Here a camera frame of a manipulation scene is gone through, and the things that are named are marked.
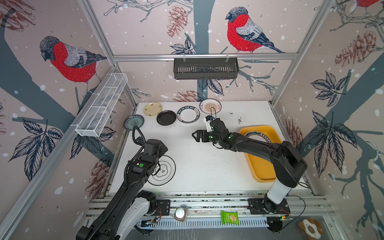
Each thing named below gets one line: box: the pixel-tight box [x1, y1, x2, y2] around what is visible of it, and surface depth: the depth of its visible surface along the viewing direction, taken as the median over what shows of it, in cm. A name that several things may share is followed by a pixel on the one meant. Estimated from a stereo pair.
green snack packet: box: [220, 210, 240, 226], surface depth 71 cm
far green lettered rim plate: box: [176, 105, 201, 124], surface depth 116 cm
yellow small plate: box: [143, 102, 163, 116], surface depth 120 cm
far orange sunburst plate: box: [199, 98, 222, 115], surface depth 124 cm
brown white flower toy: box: [298, 218, 325, 240], surface depth 67 cm
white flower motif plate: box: [147, 155, 176, 186], surface depth 86 cm
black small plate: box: [156, 110, 177, 126], surface depth 113 cm
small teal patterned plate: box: [123, 114, 145, 131], surface depth 112 cm
